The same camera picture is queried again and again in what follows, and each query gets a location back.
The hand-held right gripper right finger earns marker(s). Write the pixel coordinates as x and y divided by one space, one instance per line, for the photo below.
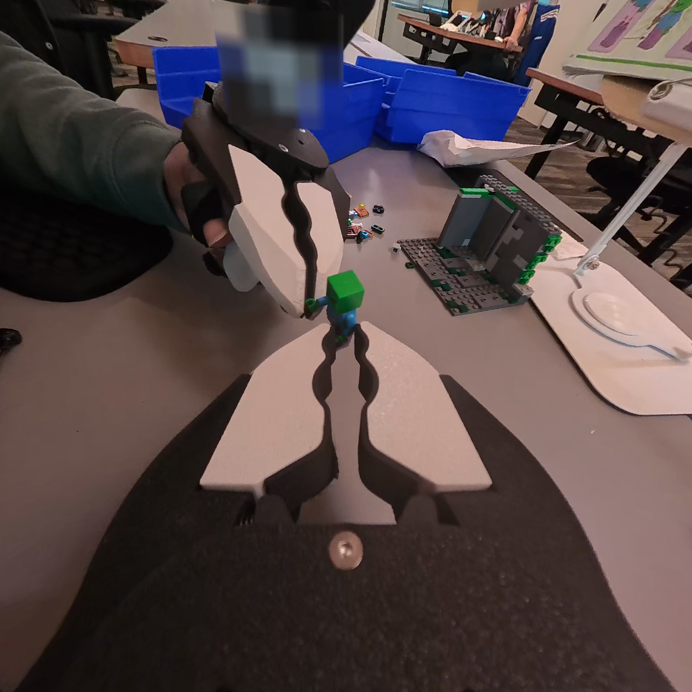
427 427

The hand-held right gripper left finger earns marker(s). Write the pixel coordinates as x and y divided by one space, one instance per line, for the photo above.
265 427

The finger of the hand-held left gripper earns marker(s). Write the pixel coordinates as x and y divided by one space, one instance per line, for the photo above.
259 216
324 232

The green headed toy minifigure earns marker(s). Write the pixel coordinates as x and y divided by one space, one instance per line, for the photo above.
346 289

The person's left forearm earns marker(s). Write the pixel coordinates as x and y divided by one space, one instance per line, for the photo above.
81 135

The person's left hand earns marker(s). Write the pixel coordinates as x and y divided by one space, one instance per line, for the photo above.
175 178

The scatter of small loose bricks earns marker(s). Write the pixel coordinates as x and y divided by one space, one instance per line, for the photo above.
363 212

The grey brick building model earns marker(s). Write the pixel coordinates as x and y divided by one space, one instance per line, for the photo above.
486 232

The white crumpled paper bag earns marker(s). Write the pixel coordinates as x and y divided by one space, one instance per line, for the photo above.
470 148

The wooden top office table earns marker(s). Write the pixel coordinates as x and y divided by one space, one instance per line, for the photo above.
459 38
562 86
162 32

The white rounded board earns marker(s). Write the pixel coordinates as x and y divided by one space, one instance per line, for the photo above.
621 378

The black office chair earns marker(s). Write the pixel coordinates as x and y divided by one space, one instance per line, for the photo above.
81 32
621 178

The brick set cardboard box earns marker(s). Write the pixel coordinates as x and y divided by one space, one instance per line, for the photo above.
638 32

